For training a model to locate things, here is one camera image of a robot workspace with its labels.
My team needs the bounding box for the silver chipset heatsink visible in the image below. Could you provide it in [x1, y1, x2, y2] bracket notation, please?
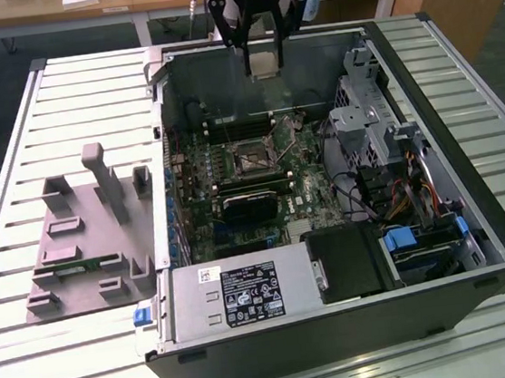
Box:
[286, 218, 315, 244]

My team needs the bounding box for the black RAM slot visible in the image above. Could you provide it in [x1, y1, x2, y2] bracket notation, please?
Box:
[206, 112, 273, 134]
[218, 179, 291, 202]
[215, 171, 290, 193]
[208, 122, 274, 146]

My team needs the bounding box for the coloured wire bundle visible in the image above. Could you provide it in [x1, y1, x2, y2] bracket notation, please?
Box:
[381, 170, 446, 225]

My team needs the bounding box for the black wire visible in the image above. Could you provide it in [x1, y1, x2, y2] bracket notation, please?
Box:
[326, 168, 381, 228]

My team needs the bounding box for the metal socket cover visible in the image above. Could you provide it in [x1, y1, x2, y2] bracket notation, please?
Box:
[264, 110, 313, 161]

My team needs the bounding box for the grey parts rack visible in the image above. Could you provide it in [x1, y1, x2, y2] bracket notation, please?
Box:
[7, 135, 170, 326]

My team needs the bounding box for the silver square CPU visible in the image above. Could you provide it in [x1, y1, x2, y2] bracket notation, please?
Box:
[248, 49, 283, 82]

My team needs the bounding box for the CPU socket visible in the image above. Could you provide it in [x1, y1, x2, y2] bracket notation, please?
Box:
[226, 137, 280, 179]

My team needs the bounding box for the hard disk in blue carrier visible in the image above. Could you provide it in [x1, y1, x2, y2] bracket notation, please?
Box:
[377, 214, 473, 287]

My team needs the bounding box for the thin wire locking lever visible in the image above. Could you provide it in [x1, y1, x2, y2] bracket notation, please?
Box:
[220, 117, 233, 147]

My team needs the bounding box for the thin dangling cable bundle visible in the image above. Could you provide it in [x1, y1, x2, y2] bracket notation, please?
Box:
[184, 0, 214, 40]

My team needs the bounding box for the black white label sticker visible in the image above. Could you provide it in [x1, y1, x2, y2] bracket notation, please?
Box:
[219, 260, 286, 329]

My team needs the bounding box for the grey metal drive cage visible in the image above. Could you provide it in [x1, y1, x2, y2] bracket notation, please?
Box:
[319, 41, 431, 174]

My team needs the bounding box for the black graphics card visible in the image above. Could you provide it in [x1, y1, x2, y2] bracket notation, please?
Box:
[219, 189, 281, 228]

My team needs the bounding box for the black open PC case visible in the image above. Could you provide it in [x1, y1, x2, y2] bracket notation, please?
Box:
[108, 4, 505, 378]

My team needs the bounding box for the black plastic shroud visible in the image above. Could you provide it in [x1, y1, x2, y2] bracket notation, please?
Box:
[300, 220, 398, 307]

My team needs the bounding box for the blue plastic latch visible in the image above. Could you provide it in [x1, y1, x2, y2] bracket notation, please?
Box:
[130, 302, 156, 327]

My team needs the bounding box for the black round capacitor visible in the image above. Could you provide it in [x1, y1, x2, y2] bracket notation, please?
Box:
[181, 97, 204, 130]

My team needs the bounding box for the green motherboard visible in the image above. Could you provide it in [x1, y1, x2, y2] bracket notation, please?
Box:
[160, 106, 349, 267]

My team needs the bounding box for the grey power supply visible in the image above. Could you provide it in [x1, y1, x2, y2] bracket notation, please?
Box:
[149, 247, 327, 349]

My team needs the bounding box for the green RAM stick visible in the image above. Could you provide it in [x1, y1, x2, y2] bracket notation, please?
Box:
[54, 255, 108, 277]

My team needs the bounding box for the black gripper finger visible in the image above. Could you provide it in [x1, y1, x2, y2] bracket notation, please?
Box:
[269, 0, 314, 71]
[207, 0, 264, 82]

